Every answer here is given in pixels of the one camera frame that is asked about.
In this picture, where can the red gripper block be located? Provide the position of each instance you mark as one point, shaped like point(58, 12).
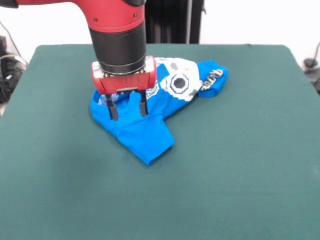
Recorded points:
point(125, 82)

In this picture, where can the blue printed shirt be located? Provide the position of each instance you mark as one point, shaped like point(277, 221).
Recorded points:
point(145, 130)

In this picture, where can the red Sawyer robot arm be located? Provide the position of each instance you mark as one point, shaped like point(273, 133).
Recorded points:
point(117, 50)

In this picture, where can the dark green table cloth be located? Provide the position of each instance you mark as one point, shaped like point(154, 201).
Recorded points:
point(200, 162)

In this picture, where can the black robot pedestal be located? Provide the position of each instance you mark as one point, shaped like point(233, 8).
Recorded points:
point(175, 20)

